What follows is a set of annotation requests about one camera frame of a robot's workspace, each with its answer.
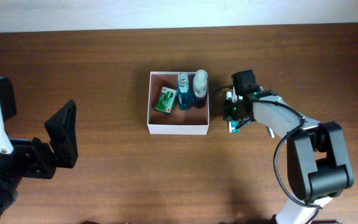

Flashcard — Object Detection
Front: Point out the white teal toothpaste tube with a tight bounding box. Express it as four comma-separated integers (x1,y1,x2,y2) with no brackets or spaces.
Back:
226,91,241,134

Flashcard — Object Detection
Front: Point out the clear bottle dark liquid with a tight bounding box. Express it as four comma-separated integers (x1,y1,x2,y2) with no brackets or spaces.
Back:
193,70,208,108

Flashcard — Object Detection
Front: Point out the teal mouthwash bottle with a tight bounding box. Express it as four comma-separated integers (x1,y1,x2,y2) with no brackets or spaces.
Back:
177,72,191,110

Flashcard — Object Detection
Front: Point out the green soap box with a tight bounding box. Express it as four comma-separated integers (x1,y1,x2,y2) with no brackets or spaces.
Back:
154,86,177,114

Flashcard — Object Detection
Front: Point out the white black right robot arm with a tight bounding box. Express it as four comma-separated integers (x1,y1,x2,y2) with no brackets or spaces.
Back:
223,70,354,223

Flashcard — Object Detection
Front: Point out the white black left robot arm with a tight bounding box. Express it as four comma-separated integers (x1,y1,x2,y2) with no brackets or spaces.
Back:
0,77,78,218

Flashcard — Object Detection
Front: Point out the blue white toothbrush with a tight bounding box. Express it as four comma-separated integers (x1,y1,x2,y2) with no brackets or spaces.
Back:
267,126,275,138

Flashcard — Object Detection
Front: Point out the white cardboard box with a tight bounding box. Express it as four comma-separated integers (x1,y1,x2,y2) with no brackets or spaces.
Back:
147,72,210,135

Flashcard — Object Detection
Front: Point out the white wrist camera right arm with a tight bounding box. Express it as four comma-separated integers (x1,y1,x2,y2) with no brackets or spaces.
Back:
232,88,238,103

